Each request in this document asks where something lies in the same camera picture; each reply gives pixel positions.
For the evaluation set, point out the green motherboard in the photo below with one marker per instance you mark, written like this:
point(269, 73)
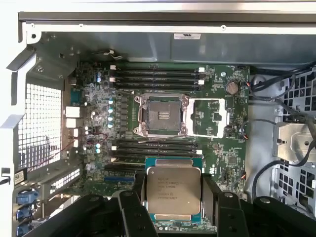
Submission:
point(222, 158)

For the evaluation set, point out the silver square CPU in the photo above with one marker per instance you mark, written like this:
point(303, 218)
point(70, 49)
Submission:
point(172, 187)

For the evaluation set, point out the blue expansion slot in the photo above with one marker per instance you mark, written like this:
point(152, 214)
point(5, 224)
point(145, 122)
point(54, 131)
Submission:
point(118, 179)

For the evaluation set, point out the perforated metal disk cage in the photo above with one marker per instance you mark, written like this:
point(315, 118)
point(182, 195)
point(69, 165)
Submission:
point(286, 170)

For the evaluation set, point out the round coin battery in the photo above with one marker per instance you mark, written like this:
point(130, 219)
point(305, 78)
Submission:
point(232, 88)

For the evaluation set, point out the silver metal bracket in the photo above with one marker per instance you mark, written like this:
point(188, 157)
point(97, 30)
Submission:
point(296, 143)

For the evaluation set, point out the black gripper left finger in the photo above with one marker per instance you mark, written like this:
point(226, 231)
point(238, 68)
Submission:
point(138, 217)

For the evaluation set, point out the blue card retainer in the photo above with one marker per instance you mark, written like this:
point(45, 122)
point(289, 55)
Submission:
point(26, 197)
point(23, 230)
point(23, 216)

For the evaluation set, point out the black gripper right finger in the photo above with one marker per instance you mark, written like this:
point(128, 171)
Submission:
point(229, 217)

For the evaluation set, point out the black expansion slot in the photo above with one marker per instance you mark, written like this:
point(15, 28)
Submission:
point(123, 168)

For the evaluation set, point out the CPU socket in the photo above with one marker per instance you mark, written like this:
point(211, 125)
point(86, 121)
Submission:
point(163, 116)

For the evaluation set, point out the white case sticker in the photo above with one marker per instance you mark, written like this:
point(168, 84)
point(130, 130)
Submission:
point(186, 36)

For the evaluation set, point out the small service tag sticker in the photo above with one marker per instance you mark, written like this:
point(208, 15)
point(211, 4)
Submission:
point(19, 177)

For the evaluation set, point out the black PC case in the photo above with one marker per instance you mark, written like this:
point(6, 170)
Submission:
point(123, 47)

